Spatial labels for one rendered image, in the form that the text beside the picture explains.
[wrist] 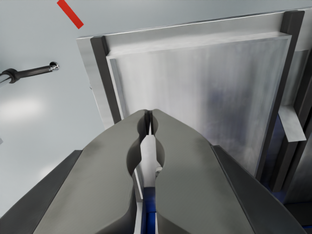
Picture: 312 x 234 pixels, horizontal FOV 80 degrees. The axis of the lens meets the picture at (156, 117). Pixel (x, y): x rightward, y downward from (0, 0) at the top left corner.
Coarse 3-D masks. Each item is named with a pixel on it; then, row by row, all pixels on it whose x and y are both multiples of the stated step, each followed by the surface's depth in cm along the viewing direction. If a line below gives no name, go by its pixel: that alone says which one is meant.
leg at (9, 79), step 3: (3, 75) 106; (6, 75) 107; (9, 75) 108; (0, 78) 103; (3, 78) 104; (6, 78) 106; (9, 78) 108; (12, 78) 110; (0, 81) 102; (3, 81) 103; (6, 81) 106; (9, 81) 108; (0, 84) 102; (3, 84) 104
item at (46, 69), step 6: (48, 66) 114; (54, 66) 118; (6, 72) 108; (12, 72) 109; (18, 72) 110; (24, 72) 110; (30, 72) 111; (36, 72) 112; (42, 72) 114; (48, 72) 116; (18, 78) 113
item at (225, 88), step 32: (128, 64) 31; (160, 64) 31; (192, 64) 31; (224, 64) 31; (256, 64) 31; (128, 96) 34; (160, 96) 34; (192, 96) 34; (224, 96) 34; (256, 96) 34; (224, 128) 38; (256, 128) 38; (256, 160) 39
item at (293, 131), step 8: (296, 56) 30; (304, 56) 30; (296, 64) 31; (304, 64) 31; (296, 72) 32; (288, 80) 33; (296, 80) 33; (288, 88) 33; (296, 88) 33; (288, 96) 34; (280, 104) 35; (288, 104) 35; (280, 112) 35; (288, 112) 35; (280, 120) 34; (288, 120) 34; (296, 120) 34; (288, 128) 34; (296, 128) 33; (288, 136) 33; (296, 136) 33; (304, 136) 33
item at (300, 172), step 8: (304, 128) 36; (304, 144) 37; (296, 152) 39; (304, 152) 37; (296, 160) 39; (304, 160) 43; (288, 168) 42; (296, 168) 40; (304, 168) 44; (288, 176) 43; (296, 176) 46; (304, 176) 46; (288, 184) 43; (296, 184) 47; (304, 184) 47; (280, 192) 46; (288, 192) 44; (296, 192) 49; (304, 192) 49; (280, 200) 47; (288, 200) 51; (296, 200) 51; (304, 200) 51
